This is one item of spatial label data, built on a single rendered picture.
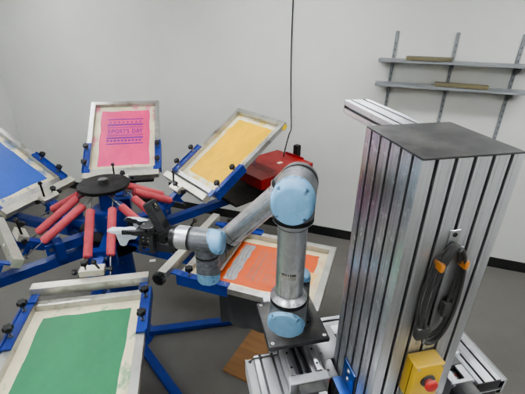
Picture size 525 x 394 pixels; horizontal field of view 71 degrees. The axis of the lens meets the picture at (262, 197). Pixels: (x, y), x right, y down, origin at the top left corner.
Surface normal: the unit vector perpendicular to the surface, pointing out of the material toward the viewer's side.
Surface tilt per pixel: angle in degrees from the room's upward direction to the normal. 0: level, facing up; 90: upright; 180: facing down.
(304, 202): 83
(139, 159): 32
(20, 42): 90
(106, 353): 0
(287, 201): 82
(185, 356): 0
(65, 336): 0
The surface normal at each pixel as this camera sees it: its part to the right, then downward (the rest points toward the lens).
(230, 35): -0.32, 0.42
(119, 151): 0.11, -0.53
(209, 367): 0.01, -0.90
